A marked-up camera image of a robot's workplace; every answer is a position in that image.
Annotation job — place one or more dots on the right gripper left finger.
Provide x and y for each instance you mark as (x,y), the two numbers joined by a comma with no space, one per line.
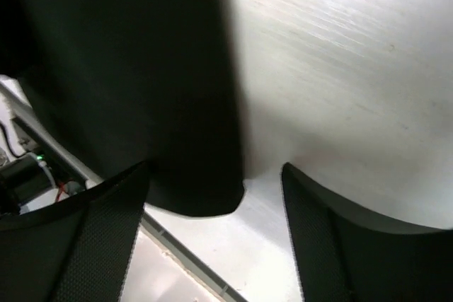
(78,249)

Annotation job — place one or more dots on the aluminium frame rail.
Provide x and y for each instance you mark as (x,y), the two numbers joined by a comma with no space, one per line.
(161,268)

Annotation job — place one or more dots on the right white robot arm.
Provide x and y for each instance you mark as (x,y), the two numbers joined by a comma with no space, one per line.
(21,174)

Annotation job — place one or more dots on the black trousers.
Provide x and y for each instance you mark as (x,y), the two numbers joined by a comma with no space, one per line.
(117,82)

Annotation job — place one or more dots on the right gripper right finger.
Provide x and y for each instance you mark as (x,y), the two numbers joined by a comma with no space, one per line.
(346,252)

